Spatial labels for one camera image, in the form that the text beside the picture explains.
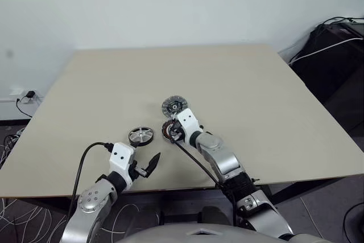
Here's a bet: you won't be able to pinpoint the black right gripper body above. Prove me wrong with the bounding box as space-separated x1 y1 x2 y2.
168 120 186 143

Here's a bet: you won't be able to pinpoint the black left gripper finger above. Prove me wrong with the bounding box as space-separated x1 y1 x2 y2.
143 151 162 178

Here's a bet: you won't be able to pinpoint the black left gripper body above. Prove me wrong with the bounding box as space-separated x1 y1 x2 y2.
129 160 147 180

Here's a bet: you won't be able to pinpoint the motor housing with copper windings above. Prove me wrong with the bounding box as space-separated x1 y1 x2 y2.
161 120 179 143

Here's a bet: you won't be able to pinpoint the round grey motor lid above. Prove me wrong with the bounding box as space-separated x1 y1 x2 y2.
161 97 185 118

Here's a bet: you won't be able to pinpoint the silver spoked rotor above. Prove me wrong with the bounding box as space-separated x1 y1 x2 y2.
127 126 155 146

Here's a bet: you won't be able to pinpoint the grey robot torso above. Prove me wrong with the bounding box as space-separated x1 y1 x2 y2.
116 221 364 243

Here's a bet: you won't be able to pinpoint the black bag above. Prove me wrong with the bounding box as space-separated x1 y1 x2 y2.
288 17 364 133

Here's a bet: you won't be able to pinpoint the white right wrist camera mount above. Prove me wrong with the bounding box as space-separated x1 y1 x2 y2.
176 109 201 145

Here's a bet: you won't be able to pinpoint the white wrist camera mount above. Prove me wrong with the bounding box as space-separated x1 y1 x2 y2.
109 142 137 183
176 109 201 145

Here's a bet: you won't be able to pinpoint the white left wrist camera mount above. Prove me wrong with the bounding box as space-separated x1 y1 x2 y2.
109 142 137 183

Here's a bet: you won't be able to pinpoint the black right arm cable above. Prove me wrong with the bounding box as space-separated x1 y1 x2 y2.
170 137 238 226

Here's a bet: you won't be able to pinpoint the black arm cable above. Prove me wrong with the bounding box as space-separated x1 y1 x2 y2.
67 142 115 221
170 137 238 226

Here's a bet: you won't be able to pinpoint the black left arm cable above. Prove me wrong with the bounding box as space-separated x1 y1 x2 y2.
67 142 115 221

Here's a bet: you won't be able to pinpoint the black table frame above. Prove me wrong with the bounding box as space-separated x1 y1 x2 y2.
268 176 356 207

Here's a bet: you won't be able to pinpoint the black floor cables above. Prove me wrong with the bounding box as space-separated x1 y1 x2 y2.
0 129 26 170

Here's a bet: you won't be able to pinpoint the black adapter cord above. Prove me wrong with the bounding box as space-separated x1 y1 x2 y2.
15 97 34 118

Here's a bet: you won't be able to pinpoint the white cable on bag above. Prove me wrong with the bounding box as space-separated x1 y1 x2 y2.
288 36 364 65

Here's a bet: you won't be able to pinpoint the black floor cable loop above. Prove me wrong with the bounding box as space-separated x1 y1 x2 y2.
342 203 364 237

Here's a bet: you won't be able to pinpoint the black cables on bag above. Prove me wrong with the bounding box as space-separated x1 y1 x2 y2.
322 15 364 26

